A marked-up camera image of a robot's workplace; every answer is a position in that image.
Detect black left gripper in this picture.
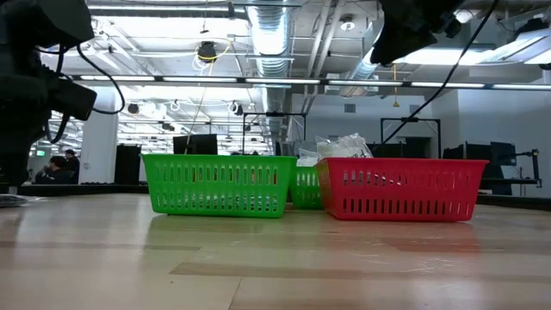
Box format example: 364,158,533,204
0,46,61,190

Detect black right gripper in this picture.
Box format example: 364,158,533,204
369,0,464,65

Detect clear bag black hair ties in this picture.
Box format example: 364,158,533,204
0,193,42,208

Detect clear handwritten vanity pack bag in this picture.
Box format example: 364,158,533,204
316,132,374,159

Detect person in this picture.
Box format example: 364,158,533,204
34,155,70,185
64,148,81,185

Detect white square pillar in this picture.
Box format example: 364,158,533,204
78,85,120,185

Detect bright ceiling light panel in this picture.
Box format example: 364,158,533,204
393,28,551,66

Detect tall black cabinet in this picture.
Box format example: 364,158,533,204
114,144,142,182

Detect red slotted plastic basket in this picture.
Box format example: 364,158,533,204
313,157,491,223

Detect black background robot workstation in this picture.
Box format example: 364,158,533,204
442,140,543,195

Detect green slotted plastic basket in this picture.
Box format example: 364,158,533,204
288,165,325,211
140,153,298,219

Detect black computer monitor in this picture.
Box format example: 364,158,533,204
172,133,219,156

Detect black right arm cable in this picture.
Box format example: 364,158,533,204
377,0,501,150

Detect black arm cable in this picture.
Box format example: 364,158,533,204
42,42,127,146
377,0,501,150

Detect yellow hanging cord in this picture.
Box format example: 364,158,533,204
391,64,401,109

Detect black background rig frame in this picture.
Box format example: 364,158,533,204
242,111,307,156
380,116,443,158

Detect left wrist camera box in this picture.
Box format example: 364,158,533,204
54,78,98,122

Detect black aluminium table frame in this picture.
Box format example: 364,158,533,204
0,72,551,212

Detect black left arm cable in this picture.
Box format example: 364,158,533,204
42,42,127,146

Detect silver ventilation duct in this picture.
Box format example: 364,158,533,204
247,0,294,143

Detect black overhead camera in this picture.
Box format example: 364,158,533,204
196,40,219,64

